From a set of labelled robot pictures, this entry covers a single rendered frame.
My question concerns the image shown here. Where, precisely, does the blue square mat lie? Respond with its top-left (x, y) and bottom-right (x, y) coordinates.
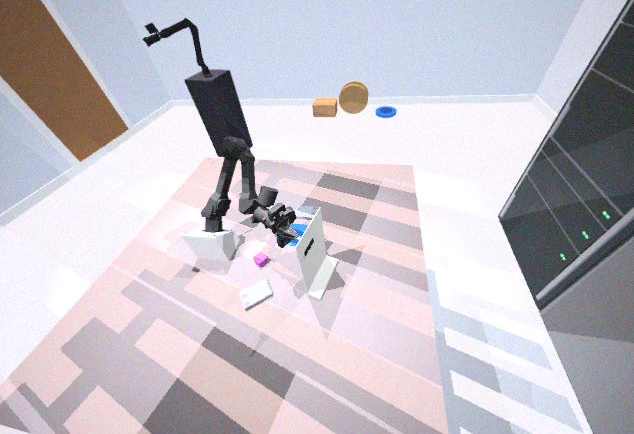
top-left (287, 223), bottom-right (309, 246)

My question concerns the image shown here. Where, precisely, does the small pink cube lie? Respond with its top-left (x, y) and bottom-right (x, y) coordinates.
top-left (253, 251), bottom-right (268, 268)

